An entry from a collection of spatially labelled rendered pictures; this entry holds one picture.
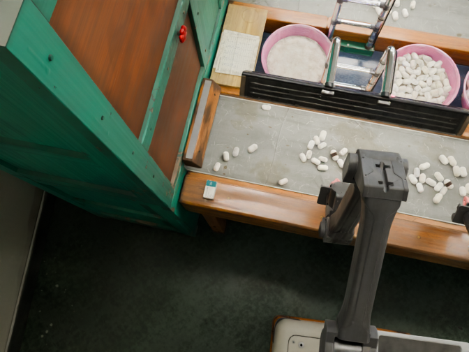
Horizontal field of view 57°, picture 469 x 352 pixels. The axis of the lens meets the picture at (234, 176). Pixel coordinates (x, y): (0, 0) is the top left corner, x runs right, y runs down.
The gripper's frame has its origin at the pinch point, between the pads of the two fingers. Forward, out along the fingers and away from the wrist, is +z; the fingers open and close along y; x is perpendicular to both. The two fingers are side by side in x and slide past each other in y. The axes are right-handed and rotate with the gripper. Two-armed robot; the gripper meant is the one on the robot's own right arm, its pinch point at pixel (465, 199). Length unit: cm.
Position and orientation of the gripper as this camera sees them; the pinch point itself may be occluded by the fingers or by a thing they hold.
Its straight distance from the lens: 156.1
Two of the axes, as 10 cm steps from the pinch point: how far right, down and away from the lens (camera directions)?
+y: -9.8, -2.0, 0.9
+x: -1.1, 8.2, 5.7
